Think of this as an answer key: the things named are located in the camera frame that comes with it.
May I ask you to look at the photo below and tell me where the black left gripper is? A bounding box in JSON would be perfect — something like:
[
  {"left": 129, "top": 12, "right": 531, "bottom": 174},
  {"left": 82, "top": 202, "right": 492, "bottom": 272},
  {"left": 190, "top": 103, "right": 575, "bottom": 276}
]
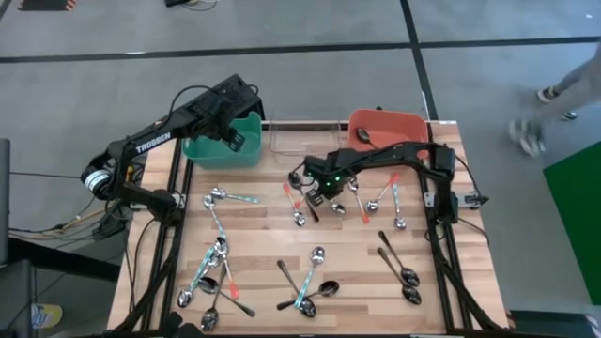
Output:
[{"left": 194, "top": 91, "right": 246, "bottom": 152}]

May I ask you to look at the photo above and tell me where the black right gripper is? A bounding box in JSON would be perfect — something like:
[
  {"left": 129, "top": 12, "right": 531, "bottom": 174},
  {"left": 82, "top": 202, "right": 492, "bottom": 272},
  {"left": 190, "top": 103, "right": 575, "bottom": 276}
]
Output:
[{"left": 302, "top": 157, "right": 353, "bottom": 207}]

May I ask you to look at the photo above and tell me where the teal green plastic bin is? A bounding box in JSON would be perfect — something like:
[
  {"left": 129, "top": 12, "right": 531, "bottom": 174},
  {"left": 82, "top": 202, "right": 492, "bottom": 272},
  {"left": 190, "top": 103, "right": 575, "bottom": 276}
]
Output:
[{"left": 181, "top": 111, "right": 263, "bottom": 171}]

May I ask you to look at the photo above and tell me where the clear plastic bin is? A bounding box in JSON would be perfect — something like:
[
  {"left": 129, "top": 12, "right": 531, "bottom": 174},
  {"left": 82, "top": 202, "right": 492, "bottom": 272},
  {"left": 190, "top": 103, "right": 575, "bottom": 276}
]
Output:
[{"left": 268, "top": 116, "right": 347, "bottom": 165}]

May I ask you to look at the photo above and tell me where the black perforated box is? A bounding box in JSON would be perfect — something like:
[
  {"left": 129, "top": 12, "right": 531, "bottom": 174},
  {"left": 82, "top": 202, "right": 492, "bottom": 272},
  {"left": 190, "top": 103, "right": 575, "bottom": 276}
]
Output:
[{"left": 213, "top": 73, "right": 266, "bottom": 122}]

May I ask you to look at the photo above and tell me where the orange plastic bin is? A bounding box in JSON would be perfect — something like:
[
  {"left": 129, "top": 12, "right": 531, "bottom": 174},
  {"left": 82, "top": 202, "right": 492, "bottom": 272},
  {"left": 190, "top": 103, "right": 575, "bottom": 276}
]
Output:
[{"left": 347, "top": 108, "right": 431, "bottom": 163}]

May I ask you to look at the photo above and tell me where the black power supply box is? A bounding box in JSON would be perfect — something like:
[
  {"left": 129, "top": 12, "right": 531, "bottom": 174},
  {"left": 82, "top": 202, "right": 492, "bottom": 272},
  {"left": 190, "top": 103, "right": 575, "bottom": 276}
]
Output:
[{"left": 91, "top": 206, "right": 131, "bottom": 243}]

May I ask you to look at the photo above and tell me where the yellow blue bag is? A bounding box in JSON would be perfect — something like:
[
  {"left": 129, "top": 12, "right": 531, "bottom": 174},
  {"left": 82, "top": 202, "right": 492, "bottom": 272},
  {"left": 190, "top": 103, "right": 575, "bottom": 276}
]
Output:
[{"left": 30, "top": 303, "right": 64, "bottom": 330}]

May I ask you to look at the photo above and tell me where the green floor mat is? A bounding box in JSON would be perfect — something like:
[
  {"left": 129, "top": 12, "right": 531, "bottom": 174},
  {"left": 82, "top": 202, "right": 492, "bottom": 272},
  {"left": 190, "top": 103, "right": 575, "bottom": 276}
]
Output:
[{"left": 543, "top": 140, "right": 601, "bottom": 306}]

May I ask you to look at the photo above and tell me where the person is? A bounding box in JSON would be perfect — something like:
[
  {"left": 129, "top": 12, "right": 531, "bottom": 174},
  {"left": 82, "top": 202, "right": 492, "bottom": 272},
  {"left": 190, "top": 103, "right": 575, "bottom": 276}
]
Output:
[{"left": 508, "top": 46, "right": 601, "bottom": 159}]

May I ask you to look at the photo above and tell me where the black aluminium table frame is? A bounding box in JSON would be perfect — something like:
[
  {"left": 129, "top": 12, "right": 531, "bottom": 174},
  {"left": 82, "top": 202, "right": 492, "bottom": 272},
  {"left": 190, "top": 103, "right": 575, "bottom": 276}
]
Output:
[{"left": 122, "top": 120, "right": 506, "bottom": 335}]

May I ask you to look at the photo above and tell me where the tan cable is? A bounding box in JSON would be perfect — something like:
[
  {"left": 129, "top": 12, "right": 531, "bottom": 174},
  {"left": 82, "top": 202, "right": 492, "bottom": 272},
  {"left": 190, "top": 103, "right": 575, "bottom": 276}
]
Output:
[{"left": 58, "top": 208, "right": 114, "bottom": 232}]

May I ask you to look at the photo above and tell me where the black floor cable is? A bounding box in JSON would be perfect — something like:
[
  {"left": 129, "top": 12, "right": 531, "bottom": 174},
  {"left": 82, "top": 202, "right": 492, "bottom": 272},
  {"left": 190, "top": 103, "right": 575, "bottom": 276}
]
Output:
[{"left": 8, "top": 171, "right": 84, "bottom": 180}]

